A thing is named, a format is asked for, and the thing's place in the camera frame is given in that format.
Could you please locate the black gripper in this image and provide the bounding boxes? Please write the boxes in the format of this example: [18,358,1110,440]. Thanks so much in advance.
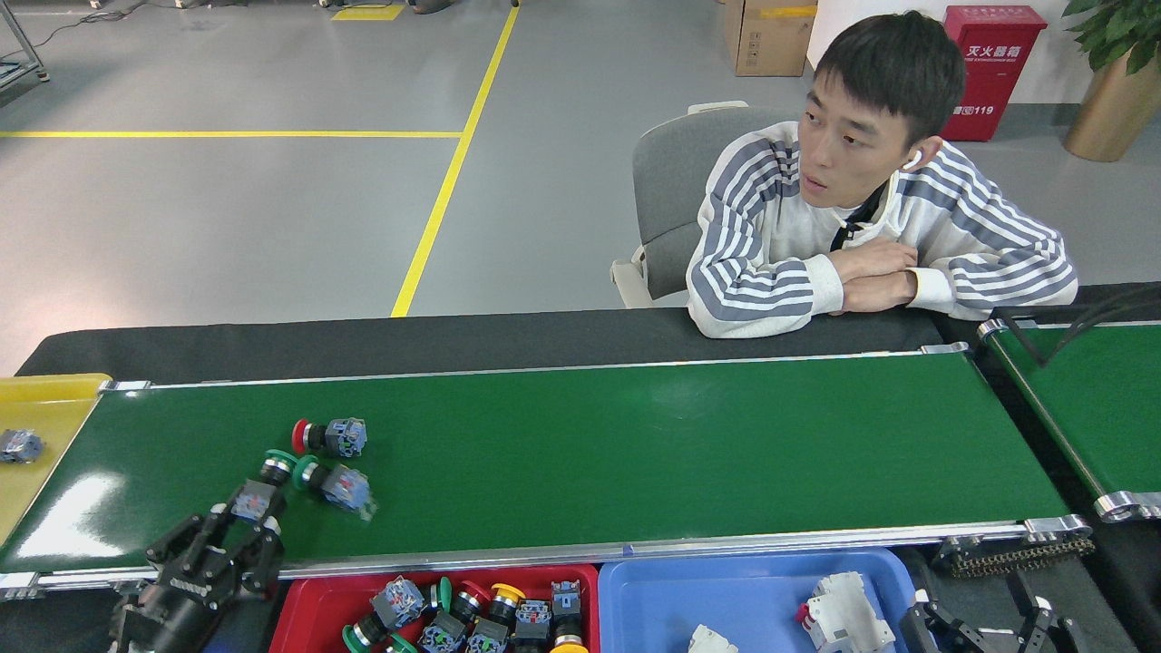
[111,503,287,653]

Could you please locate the red fire extinguisher cabinet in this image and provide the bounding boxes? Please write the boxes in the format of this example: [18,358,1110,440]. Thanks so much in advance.
[939,5,1049,143]

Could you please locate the red mushroom push button switch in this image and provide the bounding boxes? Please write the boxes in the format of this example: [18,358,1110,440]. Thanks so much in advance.
[419,580,495,653]

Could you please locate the golden plant pot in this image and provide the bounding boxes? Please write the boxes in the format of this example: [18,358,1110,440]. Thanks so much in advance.
[1063,45,1161,164]

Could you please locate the yellow push button switch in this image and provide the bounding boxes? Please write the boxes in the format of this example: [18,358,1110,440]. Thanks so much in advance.
[467,583,527,653]
[549,580,586,653]

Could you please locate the grey office chair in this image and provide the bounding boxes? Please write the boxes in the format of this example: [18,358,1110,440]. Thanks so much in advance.
[610,100,799,309]

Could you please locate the person's right hand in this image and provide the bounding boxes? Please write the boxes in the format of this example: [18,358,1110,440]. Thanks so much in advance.
[830,238,917,284]

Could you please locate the black cable bundle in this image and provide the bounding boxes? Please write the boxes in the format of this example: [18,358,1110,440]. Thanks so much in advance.
[991,288,1161,368]

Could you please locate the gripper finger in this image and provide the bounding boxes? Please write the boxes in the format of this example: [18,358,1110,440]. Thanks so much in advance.
[900,599,994,653]
[1002,570,1080,653]

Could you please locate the white circuit breaker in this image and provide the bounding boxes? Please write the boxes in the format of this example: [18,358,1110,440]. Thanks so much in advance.
[687,623,740,653]
[796,571,897,653]

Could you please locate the yellow plastic tray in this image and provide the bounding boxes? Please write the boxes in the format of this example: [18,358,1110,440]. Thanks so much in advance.
[0,373,112,550]

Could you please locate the blue plastic tray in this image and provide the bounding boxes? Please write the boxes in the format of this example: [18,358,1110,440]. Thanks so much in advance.
[597,548,919,653]

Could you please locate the green potted plant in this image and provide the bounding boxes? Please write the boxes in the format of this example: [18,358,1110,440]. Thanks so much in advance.
[1061,0,1161,75]

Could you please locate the red plastic tray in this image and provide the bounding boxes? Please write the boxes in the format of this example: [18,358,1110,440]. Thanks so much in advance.
[269,564,600,653]

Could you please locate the green conveyor belt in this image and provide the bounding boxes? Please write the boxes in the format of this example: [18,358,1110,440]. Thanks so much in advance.
[977,317,1161,524]
[0,342,1094,601]

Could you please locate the black roller chain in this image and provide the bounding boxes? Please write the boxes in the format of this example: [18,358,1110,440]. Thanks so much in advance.
[934,535,1097,580]

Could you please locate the person's left hand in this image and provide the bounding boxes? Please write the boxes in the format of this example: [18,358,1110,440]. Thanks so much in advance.
[842,270,917,316]

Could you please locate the person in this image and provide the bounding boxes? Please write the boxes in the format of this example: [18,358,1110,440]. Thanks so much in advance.
[685,11,1080,340]

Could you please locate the grey metal rack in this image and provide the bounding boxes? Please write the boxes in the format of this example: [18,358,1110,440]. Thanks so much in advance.
[0,0,48,90]

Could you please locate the brown cardboard box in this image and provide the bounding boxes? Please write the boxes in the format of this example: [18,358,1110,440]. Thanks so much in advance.
[723,0,817,78]

